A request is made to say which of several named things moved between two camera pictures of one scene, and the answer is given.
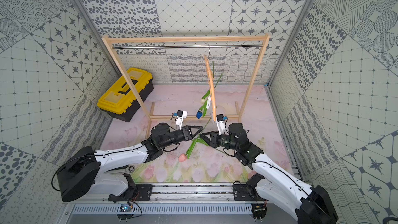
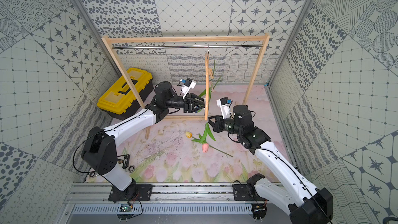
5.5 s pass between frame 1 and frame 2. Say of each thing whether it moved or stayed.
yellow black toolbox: stayed
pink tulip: moved
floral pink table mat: stayed
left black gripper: moved
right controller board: stayed
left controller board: stayed
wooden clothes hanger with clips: moved
